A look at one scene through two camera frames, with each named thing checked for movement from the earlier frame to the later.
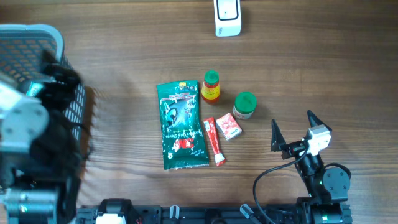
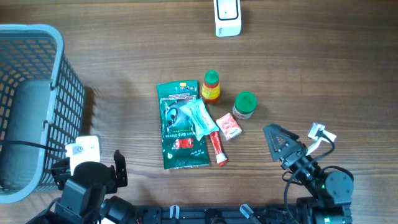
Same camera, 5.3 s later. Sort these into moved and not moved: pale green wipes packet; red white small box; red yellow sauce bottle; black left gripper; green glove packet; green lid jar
Moved: black left gripper; pale green wipes packet
Not moved: green glove packet; red yellow sauce bottle; red white small box; green lid jar
